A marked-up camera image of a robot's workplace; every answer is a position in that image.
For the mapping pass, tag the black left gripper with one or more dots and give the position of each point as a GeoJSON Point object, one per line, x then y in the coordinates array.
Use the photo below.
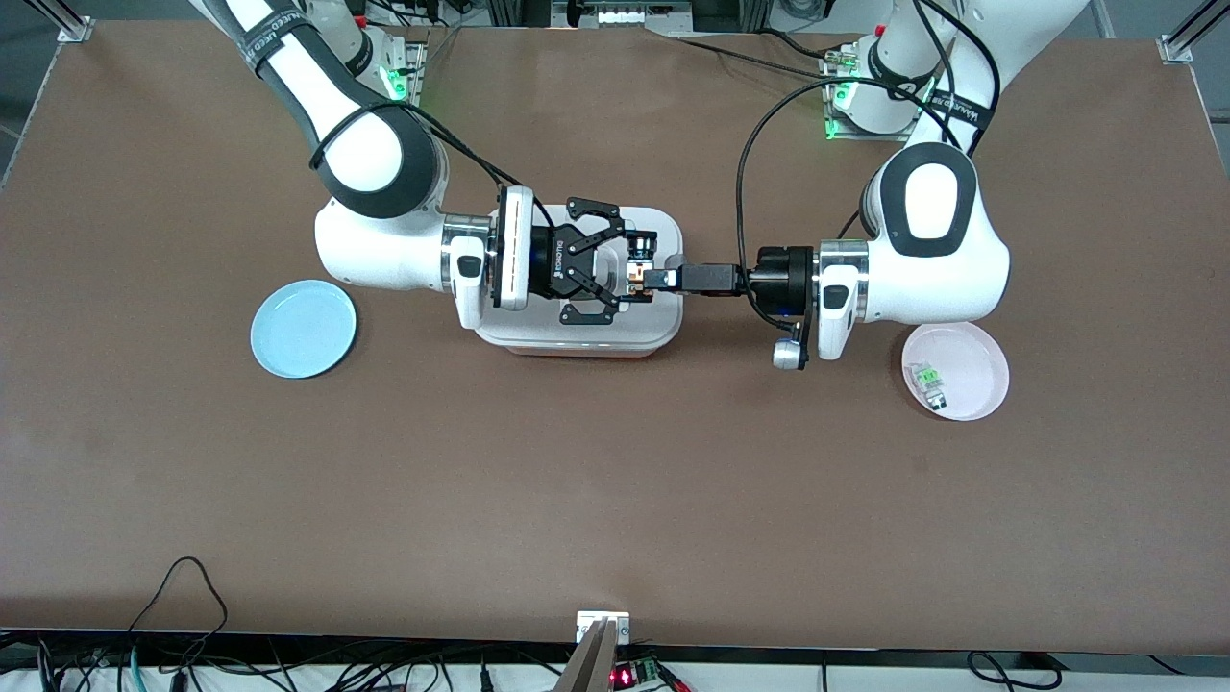
{"type": "Point", "coordinates": [783, 276]}

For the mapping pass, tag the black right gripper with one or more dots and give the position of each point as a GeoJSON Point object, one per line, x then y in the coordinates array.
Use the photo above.
{"type": "Point", "coordinates": [562, 265]}

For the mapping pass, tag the orange and black push-button switch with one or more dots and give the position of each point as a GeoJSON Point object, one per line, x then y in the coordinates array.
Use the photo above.
{"type": "Point", "coordinates": [642, 248]}

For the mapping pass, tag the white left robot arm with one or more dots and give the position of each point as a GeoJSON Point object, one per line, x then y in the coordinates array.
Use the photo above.
{"type": "Point", "coordinates": [922, 202]}

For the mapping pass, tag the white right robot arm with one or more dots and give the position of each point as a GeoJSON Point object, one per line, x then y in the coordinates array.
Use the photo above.
{"type": "Point", "coordinates": [370, 163]}

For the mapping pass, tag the white lidded box grey latches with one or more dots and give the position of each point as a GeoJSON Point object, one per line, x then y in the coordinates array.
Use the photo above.
{"type": "Point", "coordinates": [577, 338]}

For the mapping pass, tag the black device with white ports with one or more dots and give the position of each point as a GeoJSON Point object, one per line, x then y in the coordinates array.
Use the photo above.
{"type": "Point", "coordinates": [625, 14]}

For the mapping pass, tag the pink round plate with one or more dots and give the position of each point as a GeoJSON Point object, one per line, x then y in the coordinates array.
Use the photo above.
{"type": "Point", "coordinates": [971, 370]}

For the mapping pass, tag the light blue round plate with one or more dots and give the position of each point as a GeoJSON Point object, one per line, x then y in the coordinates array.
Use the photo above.
{"type": "Point", "coordinates": [303, 329]}

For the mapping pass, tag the circuit board with red display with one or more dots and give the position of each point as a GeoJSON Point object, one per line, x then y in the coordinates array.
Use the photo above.
{"type": "Point", "coordinates": [634, 676]}

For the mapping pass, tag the aluminium corner profile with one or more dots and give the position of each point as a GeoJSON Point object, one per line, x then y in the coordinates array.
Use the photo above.
{"type": "Point", "coordinates": [67, 27]}
{"type": "Point", "coordinates": [1187, 38]}

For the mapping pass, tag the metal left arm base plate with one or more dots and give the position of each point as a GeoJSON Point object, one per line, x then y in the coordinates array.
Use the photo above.
{"type": "Point", "coordinates": [834, 125]}

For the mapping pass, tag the green and clear switch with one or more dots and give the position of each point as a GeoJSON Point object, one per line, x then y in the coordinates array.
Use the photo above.
{"type": "Point", "coordinates": [929, 382]}

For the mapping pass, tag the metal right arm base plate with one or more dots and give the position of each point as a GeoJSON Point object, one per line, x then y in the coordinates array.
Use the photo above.
{"type": "Point", "coordinates": [415, 67]}

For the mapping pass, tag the front camera mount bracket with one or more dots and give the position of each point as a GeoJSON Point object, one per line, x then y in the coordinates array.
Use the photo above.
{"type": "Point", "coordinates": [601, 630]}

